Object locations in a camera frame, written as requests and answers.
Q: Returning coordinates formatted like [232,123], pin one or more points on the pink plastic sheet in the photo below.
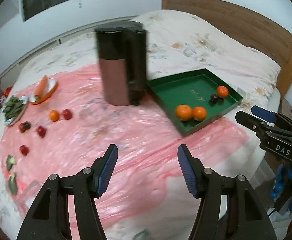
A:
[146,196]

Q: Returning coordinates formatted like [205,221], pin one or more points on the green leaf upper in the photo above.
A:
[10,162]

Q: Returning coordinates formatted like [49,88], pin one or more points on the red bag on floor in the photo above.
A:
[7,91]

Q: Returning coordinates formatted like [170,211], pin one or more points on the white plate with greens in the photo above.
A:
[13,121]

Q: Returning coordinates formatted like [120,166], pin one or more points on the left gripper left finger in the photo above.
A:
[48,216]

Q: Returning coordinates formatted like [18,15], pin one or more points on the orange rimmed white plate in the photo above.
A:
[51,87]

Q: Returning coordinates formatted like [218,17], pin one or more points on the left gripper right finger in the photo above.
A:
[229,207]

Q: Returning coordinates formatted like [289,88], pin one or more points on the black rose-gold electric kettle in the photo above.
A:
[122,58]

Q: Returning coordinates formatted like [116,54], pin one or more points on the orange mandarin front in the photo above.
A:
[183,112]

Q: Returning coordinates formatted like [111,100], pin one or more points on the green leaf lower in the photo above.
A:
[12,184]

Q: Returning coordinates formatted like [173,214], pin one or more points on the green rectangular tray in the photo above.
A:
[192,88]

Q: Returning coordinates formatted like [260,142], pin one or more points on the dark plum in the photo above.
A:
[214,98]
[27,125]

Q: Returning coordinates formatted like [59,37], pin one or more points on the wooden headboard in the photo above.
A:
[246,26]

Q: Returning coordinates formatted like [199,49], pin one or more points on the green leaf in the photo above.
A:
[12,184]
[10,162]

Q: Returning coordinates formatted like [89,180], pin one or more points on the orange carrot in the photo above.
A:
[40,89]

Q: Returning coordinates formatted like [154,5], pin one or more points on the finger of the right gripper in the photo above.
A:
[278,119]
[256,124]

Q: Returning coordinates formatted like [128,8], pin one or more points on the red plum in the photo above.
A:
[24,150]
[22,127]
[67,114]
[41,131]

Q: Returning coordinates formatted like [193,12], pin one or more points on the pile of green leaves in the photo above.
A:
[13,108]

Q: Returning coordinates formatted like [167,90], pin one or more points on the small orange mandarin back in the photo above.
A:
[54,115]

